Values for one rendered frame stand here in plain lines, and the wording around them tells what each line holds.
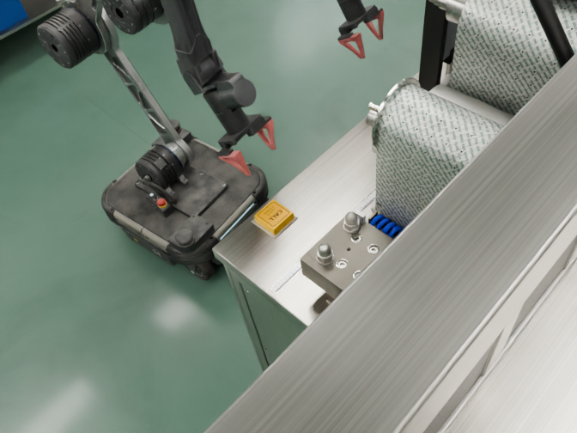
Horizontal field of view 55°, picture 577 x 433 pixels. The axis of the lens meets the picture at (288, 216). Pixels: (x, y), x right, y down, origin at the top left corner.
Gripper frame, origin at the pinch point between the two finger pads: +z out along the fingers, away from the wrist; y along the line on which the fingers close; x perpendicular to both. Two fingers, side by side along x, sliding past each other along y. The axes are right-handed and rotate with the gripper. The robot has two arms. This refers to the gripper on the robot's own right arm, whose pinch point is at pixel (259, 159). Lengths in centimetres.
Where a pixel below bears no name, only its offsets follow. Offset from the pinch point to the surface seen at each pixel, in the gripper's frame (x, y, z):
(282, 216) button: -0.8, -3.7, 14.5
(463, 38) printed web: -44, 26, -7
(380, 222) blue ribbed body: -28.5, -0.9, 16.8
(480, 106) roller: -46, 20, 5
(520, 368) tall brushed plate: -79, -36, -1
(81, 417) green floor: 98, -67, 65
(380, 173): -32.3, 2.0, 6.1
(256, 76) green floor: 157, 124, 31
